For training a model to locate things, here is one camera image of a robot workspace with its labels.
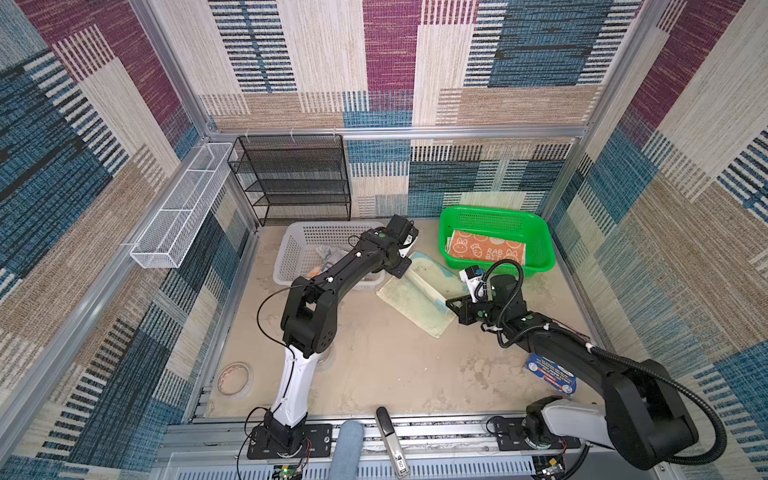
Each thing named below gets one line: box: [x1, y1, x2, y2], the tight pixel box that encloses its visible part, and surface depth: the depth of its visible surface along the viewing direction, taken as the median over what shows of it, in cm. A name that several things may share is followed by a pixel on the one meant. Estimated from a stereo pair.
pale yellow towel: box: [376, 252, 468, 338], surface depth 99 cm
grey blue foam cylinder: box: [329, 421, 364, 480], surface depth 70 cm
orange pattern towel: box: [448, 230, 527, 265], surface depth 109 cm
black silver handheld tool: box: [375, 406, 411, 480], surface depth 71 cm
